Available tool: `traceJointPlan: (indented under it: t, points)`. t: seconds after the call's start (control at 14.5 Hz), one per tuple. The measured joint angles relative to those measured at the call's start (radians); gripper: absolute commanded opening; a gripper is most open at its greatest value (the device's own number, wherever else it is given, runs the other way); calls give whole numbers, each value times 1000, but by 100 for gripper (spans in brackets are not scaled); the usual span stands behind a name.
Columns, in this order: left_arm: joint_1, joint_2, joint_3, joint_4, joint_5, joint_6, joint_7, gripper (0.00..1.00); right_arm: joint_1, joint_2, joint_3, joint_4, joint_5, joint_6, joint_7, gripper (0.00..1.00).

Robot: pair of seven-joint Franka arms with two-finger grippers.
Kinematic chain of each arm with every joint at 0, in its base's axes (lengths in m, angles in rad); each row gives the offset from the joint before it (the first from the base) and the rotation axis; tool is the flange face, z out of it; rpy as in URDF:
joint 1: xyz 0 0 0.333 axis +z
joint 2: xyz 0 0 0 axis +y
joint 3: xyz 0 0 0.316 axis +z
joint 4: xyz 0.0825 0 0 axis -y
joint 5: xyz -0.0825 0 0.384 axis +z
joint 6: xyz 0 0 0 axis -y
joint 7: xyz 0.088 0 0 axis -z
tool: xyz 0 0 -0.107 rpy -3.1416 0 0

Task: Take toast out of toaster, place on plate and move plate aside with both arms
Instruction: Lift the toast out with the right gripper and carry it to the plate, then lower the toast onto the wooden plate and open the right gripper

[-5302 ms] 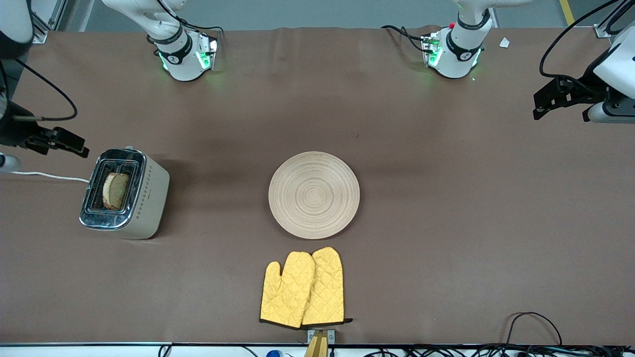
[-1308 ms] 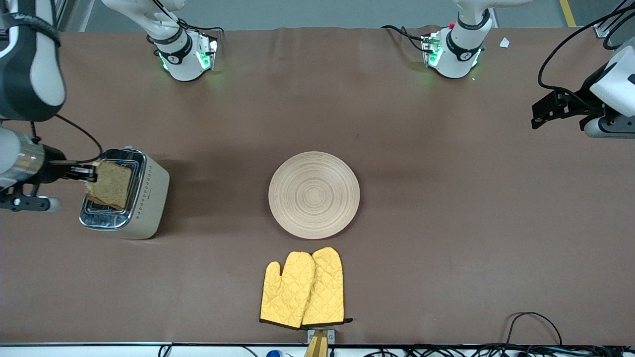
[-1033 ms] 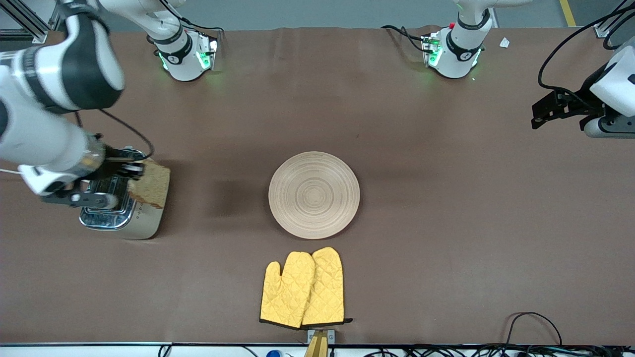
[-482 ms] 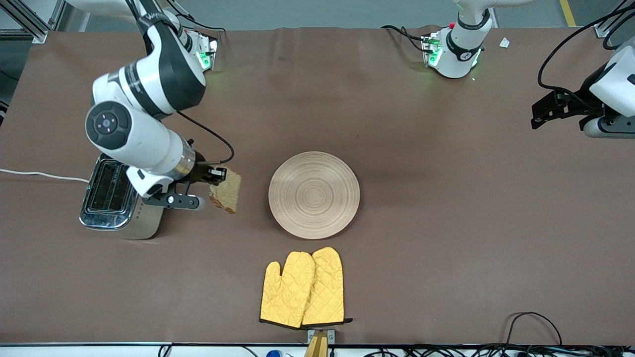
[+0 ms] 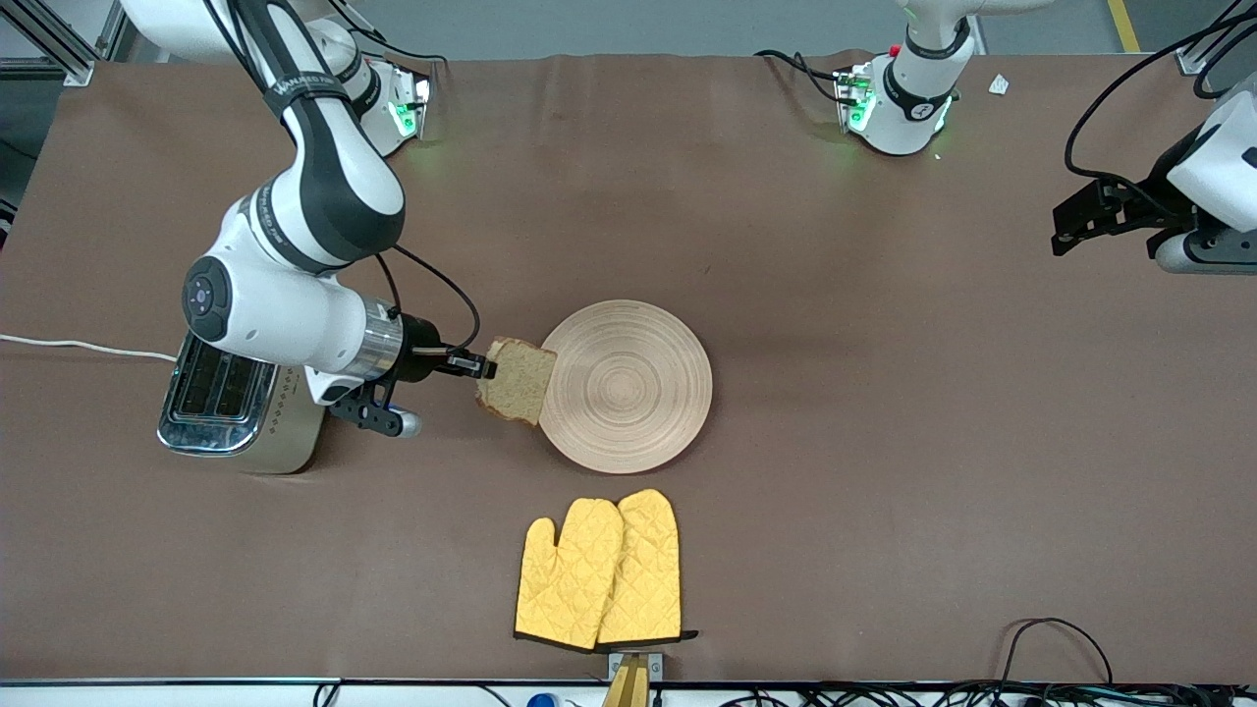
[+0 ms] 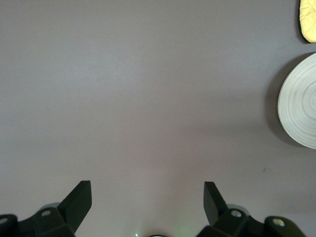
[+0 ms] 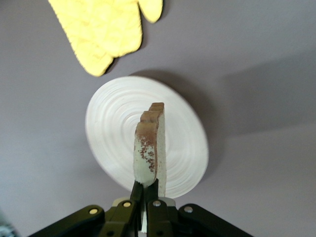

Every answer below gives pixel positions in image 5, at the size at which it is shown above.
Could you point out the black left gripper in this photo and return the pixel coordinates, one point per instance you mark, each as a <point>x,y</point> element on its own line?
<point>1137,207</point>

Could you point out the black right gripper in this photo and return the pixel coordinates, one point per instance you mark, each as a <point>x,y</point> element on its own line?
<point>420,359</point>

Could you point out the brown toast slice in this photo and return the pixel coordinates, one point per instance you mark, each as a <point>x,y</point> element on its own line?
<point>516,383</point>

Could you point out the round wooden plate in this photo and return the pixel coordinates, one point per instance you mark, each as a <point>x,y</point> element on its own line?
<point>633,388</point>

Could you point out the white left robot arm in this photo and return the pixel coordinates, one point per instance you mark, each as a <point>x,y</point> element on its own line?
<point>918,98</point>

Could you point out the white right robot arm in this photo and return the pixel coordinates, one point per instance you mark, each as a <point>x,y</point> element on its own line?
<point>334,196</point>

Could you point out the small white paper scrap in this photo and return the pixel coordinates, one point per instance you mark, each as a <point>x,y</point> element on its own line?
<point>999,84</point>

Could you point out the silver beige two-slot toaster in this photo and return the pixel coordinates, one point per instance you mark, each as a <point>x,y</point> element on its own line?
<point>245,432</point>

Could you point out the yellow quilted oven mitt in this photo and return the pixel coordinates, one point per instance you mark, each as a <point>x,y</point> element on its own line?
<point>648,570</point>
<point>565,579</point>

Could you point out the blue cap object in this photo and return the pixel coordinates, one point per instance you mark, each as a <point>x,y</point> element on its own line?
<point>542,701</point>

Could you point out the brown table cover cloth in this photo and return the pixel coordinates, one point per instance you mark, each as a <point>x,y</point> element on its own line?
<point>884,540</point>

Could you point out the aluminium frame rail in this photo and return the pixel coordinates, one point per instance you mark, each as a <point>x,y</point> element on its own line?
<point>79,74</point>
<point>1190,61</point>

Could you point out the metal bracket with wooden block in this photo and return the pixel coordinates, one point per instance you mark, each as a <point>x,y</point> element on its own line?
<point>630,678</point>

